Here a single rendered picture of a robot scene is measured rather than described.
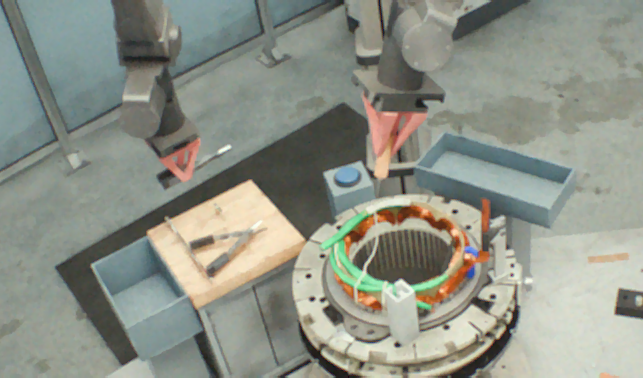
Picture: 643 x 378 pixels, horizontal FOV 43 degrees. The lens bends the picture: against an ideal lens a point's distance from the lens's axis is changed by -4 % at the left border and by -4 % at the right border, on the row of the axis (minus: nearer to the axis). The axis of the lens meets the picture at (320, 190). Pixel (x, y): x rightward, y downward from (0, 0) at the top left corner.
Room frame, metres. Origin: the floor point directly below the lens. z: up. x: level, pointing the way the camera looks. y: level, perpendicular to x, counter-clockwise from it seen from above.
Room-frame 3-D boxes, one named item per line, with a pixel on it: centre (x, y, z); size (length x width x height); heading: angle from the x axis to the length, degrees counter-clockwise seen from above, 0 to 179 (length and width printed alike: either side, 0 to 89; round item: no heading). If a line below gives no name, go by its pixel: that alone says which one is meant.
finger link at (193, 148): (1.05, 0.20, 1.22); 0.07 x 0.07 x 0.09; 24
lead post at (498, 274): (0.79, -0.22, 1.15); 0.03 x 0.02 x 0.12; 105
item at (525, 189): (1.05, -0.29, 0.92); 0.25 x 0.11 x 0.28; 47
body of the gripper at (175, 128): (1.05, 0.20, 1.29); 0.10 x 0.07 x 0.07; 24
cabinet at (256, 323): (1.02, 0.17, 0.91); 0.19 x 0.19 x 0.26; 23
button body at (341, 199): (1.14, -0.05, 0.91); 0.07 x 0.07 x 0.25; 8
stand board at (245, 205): (1.02, 0.17, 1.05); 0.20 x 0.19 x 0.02; 113
